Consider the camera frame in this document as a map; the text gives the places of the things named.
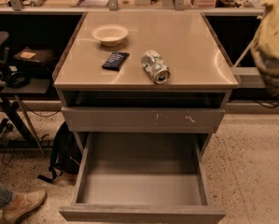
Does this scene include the brown chip bag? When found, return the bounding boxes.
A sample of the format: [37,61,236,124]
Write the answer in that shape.
[251,4,279,98]

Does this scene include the grey drawer cabinet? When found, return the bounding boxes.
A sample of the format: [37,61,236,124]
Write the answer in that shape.
[54,9,238,150]

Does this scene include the grey leaning rod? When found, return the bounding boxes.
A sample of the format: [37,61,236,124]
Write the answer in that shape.
[232,39,254,68]

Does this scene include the tan shoe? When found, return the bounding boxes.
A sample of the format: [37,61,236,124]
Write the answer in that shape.
[3,189,47,221]

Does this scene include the black backpack on floor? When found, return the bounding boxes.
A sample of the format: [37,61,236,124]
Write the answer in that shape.
[37,122,82,183]

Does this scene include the black bag with tan label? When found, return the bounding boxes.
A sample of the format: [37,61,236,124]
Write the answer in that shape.
[13,47,58,67]

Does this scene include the black office chair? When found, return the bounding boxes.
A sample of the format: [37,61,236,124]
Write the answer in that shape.
[0,31,49,154]

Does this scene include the closed grey middle drawer front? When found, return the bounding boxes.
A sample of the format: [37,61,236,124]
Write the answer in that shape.
[62,107,225,133]

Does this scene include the crushed silver soda can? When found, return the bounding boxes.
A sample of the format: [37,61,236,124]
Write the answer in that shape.
[141,50,171,84]

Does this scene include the white paper bowl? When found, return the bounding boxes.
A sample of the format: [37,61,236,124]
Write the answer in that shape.
[91,24,128,47]

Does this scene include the open grey bottom drawer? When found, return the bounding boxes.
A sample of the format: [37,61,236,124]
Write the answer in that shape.
[59,133,226,224]

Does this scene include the dark blue snack packet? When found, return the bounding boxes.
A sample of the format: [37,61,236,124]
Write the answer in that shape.
[102,51,130,71]

